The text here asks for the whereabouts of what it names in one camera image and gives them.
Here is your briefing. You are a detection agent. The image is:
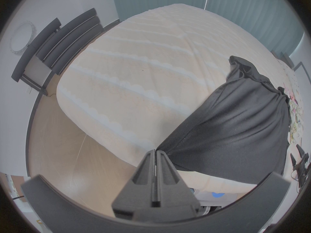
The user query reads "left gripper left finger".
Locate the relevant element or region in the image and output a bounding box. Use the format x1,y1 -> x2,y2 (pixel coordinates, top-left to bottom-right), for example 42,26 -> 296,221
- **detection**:
112,150 -> 156,219

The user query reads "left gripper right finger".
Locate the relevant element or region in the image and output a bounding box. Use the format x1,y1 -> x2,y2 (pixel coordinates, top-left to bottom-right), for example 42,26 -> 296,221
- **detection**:
156,150 -> 201,213

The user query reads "black T-shirt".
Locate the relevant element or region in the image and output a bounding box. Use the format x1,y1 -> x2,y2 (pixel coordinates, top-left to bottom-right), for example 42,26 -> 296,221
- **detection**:
155,55 -> 292,185

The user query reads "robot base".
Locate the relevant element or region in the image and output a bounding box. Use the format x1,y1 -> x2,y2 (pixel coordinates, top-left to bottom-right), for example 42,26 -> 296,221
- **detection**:
188,185 -> 237,214

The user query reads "bed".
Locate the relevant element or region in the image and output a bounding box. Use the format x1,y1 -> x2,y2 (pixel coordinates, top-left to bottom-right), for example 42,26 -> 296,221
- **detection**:
56,3 -> 311,194

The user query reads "white printed garment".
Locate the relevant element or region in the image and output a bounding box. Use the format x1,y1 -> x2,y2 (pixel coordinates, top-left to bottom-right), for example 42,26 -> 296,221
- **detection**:
288,91 -> 305,141

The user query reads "grey bedside table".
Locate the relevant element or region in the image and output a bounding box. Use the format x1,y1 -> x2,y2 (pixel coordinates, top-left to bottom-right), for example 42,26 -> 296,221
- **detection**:
271,50 -> 295,69

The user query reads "round white mirror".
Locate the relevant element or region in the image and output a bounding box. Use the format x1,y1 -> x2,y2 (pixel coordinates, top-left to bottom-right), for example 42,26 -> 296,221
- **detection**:
11,20 -> 37,55

